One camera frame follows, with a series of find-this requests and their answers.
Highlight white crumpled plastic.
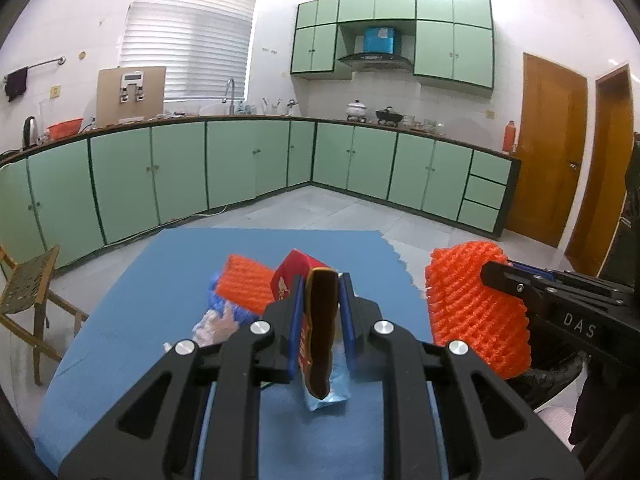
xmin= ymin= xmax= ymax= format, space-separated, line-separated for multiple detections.
xmin=191 ymin=302 xmax=241 ymax=348

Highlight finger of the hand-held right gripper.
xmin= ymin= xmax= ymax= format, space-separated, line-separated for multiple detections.
xmin=509 ymin=261 xmax=640 ymax=304
xmin=481 ymin=261 xmax=640 ymax=322

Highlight green kitchen cabinets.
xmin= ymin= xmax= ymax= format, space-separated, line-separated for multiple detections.
xmin=0 ymin=115 xmax=522 ymax=276
xmin=290 ymin=0 xmax=496 ymax=98

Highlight small orange foam net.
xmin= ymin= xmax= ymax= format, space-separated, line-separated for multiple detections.
xmin=220 ymin=254 xmax=281 ymax=315

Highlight red snack packet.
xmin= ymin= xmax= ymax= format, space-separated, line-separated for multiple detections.
xmin=270 ymin=249 xmax=337 ymax=398

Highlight white window blind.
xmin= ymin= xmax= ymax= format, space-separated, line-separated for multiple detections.
xmin=119 ymin=0 xmax=260 ymax=106

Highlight green lower kitchen cabinets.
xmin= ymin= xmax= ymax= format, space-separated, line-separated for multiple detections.
xmin=0 ymin=115 xmax=522 ymax=276

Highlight wooden chair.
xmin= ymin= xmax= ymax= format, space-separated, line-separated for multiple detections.
xmin=0 ymin=245 xmax=90 ymax=387

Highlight metal towel bar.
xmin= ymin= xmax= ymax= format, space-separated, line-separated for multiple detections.
xmin=2 ymin=56 xmax=67 ymax=83

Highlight dark towel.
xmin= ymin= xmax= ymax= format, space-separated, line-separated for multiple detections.
xmin=5 ymin=66 xmax=28 ymax=103

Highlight black oven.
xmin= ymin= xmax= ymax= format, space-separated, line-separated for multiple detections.
xmin=600 ymin=132 xmax=640 ymax=281

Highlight black trash bin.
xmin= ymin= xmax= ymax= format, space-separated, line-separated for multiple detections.
xmin=507 ymin=350 xmax=593 ymax=413

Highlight person's right hand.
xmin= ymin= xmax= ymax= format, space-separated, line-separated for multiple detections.
xmin=570 ymin=360 xmax=640 ymax=456

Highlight black range hood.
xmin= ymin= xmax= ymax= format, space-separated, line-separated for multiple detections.
xmin=337 ymin=51 xmax=415 ymax=73

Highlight blue box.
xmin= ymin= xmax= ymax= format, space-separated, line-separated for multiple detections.
xmin=363 ymin=26 xmax=398 ymax=54

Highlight narrow wooden door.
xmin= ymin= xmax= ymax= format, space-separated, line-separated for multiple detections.
xmin=565 ymin=63 xmax=635 ymax=277

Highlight black kettle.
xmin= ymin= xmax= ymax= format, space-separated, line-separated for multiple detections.
xmin=21 ymin=116 xmax=41 ymax=150

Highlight orange basin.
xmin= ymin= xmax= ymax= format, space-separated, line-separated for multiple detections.
xmin=46 ymin=118 xmax=85 ymax=141

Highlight large orange foam net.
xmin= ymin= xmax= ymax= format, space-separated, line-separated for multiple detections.
xmin=425 ymin=241 xmax=532 ymax=380

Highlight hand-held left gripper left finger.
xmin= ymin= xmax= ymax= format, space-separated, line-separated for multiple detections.
xmin=59 ymin=274 xmax=306 ymax=480

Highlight blue tablecloth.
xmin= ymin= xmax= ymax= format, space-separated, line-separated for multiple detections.
xmin=35 ymin=227 xmax=451 ymax=480

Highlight row of glass jars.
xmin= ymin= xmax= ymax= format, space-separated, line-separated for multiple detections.
xmin=400 ymin=115 xmax=448 ymax=136

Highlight wide wooden door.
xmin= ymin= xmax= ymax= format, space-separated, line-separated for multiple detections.
xmin=505 ymin=52 xmax=588 ymax=248

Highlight green upper kitchen cabinets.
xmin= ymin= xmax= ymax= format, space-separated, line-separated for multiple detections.
xmin=290 ymin=0 xmax=496 ymax=98

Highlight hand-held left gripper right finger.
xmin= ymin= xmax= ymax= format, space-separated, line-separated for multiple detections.
xmin=339 ymin=274 xmax=586 ymax=480

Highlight blue plastic bag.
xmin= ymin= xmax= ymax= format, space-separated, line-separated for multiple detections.
xmin=206 ymin=270 xmax=263 ymax=328

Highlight brown cardboard board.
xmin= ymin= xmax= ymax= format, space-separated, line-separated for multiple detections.
xmin=96 ymin=66 xmax=167 ymax=128

